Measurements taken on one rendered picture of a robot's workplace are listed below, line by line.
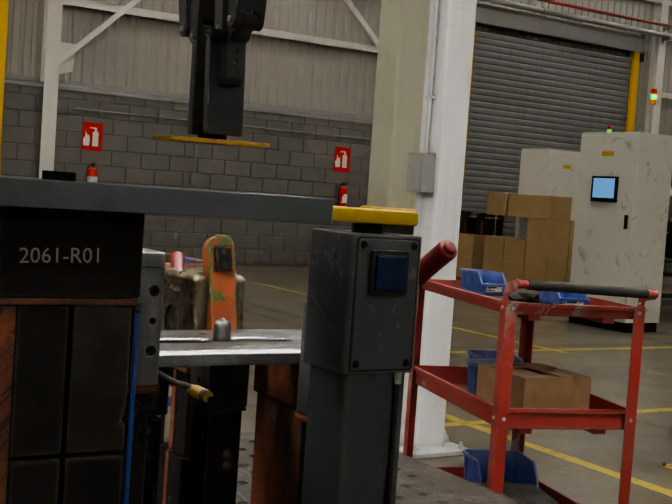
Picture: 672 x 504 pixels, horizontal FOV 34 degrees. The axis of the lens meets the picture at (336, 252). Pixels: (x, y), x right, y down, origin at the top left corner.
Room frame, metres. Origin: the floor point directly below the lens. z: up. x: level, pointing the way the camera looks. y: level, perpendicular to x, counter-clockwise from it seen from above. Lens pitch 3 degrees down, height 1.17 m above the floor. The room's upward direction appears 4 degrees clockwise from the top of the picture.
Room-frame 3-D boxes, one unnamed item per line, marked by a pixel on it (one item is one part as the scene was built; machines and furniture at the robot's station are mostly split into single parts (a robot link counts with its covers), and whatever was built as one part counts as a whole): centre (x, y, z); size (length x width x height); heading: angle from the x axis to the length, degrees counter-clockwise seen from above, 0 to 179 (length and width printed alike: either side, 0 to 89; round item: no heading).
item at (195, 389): (0.92, 0.13, 1.00); 0.12 x 0.01 x 0.01; 32
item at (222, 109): (0.81, 0.09, 1.24); 0.03 x 0.01 x 0.07; 125
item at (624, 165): (11.21, -2.89, 1.22); 0.80 x 0.54 x 2.45; 33
